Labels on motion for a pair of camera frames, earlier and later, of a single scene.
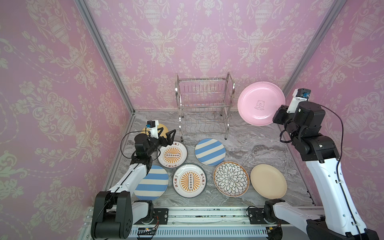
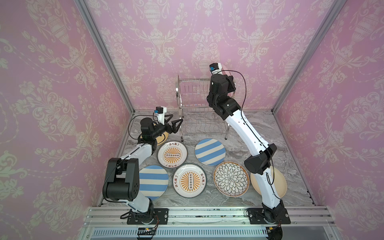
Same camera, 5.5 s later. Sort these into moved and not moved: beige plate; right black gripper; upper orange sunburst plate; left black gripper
Moved: right black gripper; left black gripper
Not moved: upper orange sunburst plate; beige plate
